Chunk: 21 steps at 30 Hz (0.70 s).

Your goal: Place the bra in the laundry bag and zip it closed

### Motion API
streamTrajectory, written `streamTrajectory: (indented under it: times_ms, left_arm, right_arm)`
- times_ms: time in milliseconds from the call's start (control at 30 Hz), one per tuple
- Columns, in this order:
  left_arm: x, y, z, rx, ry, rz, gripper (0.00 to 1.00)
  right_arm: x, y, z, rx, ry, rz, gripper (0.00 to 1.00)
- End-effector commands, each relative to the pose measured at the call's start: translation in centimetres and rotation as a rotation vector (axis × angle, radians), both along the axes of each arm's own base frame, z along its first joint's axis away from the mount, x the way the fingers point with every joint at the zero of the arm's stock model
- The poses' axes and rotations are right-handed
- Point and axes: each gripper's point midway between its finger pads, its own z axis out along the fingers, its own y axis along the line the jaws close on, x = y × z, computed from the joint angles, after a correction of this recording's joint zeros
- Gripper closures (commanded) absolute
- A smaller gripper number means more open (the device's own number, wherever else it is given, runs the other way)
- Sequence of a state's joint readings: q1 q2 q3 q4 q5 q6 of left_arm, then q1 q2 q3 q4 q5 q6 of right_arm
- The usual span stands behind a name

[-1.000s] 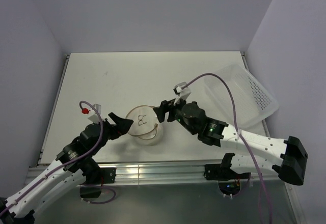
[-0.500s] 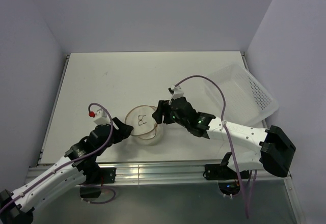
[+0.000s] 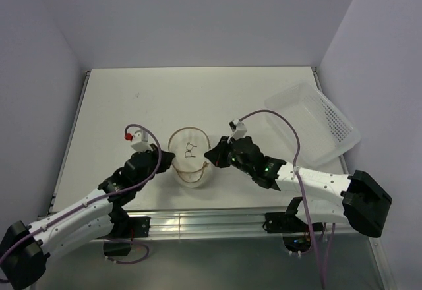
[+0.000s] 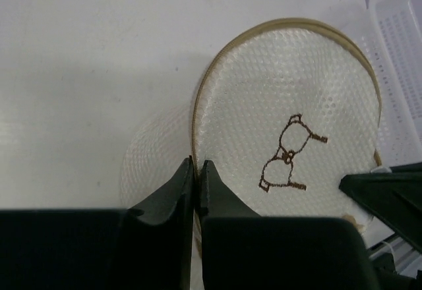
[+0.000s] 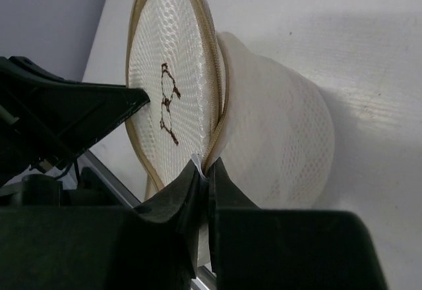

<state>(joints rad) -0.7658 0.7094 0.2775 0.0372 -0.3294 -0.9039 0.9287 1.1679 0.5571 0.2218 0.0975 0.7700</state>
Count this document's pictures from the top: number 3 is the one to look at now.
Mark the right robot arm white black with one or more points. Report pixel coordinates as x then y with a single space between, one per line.
357 199

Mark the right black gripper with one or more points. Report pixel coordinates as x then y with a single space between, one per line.
217 154

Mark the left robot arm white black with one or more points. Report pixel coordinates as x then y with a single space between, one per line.
26 249

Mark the aluminium rail frame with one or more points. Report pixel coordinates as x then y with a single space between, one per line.
163 100

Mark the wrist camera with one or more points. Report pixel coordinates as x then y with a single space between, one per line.
238 130
138 140

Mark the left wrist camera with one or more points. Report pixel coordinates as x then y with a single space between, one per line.
138 140

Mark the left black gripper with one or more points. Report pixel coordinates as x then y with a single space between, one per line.
166 157

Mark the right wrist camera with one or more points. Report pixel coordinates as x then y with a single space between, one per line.
238 130

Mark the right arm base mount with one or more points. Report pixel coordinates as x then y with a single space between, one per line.
295 232

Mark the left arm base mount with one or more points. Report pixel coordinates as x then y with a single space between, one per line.
124 239

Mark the round mesh laundry bag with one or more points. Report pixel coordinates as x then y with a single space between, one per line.
189 167

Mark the white perforated plastic basket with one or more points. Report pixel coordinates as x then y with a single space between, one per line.
324 131

